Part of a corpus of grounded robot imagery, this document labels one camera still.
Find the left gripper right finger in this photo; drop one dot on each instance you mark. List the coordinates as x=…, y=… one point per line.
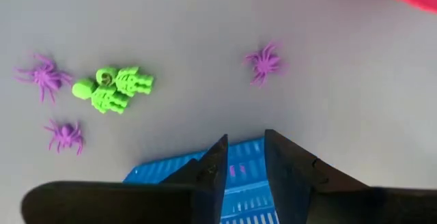
x=290, y=176

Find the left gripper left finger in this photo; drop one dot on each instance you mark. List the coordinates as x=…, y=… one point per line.
x=211, y=183

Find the blue plastic basket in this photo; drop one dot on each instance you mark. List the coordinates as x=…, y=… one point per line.
x=247, y=196

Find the purple plastic spider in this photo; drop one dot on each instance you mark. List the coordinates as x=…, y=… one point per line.
x=66, y=137
x=264, y=63
x=46, y=78

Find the grey-blue table mat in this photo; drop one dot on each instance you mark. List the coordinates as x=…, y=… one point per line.
x=205, y=46

